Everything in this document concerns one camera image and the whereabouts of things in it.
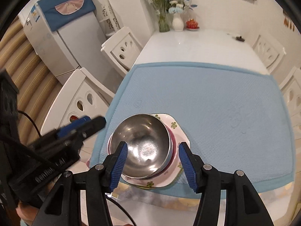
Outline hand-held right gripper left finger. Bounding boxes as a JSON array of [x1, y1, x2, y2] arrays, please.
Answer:
[[38, 141, 128, 226]]

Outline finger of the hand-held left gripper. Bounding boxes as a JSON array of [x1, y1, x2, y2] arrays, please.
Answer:
[[71, 116, 107, 142], [35, 116, 92, 146]]

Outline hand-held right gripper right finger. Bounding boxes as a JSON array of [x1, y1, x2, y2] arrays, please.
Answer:
[[178, 142, 274, 226]]

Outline square green-flower plate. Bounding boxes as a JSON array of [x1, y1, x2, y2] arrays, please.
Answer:
[[120, 113, 191, 189], [127, 179, 165, 190]]

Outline blue steel bowl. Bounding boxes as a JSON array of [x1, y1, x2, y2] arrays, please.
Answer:
[[109, 114, 174, 179]]

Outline person's left hand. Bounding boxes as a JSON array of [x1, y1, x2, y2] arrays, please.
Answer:
[[15, 201, 46, 224]]

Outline white dining chair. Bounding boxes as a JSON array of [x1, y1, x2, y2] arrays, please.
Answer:
[[40, 67, 116, 137], [252, 35, 286, 74], [101, 26, 144, 72]]

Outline light blue table mat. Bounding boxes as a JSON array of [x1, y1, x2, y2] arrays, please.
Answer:
[[90, 62, 294, 197]]

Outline white refrigerator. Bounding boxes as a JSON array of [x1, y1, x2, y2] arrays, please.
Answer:
[[23, 1, 107, 85]]

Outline white patterned corner shelf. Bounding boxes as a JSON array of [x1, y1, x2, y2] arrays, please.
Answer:
[[98, 2, 123, 37]]

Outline blue refrigerator cover cloth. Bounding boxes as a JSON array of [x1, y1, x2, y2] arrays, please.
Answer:
[[37, 0, 96, 32]]

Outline red lidded teacup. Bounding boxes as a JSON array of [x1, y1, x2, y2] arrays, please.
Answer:
[[186, 18, 200, 31]]

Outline blue artificial flowers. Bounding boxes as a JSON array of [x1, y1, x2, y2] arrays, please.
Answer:
[[167, 0, 198, 15]]

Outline black cable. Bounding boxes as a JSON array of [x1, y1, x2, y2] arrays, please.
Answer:
[[16, 110, 41, 137], [106, 193, 139, 226]]

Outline orange hanging wall ornaments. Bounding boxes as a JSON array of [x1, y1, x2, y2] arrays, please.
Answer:
[[283, 11, 295, 31]]

